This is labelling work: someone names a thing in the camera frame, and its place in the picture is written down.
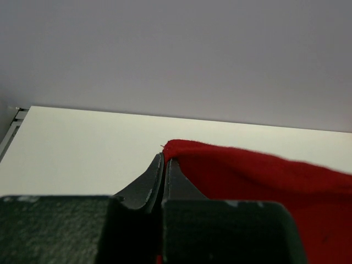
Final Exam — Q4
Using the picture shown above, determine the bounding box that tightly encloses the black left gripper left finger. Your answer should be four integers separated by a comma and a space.
113, 153, 164, 214

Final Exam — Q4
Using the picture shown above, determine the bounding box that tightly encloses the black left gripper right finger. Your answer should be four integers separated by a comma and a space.
162, 159, 209, 204

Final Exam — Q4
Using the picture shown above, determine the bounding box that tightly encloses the red t-shirt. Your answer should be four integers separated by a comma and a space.
163, 139, 351, 263

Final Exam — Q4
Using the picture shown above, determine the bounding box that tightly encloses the aluminium table frame rail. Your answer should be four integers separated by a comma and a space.
1, 107, 29, 160

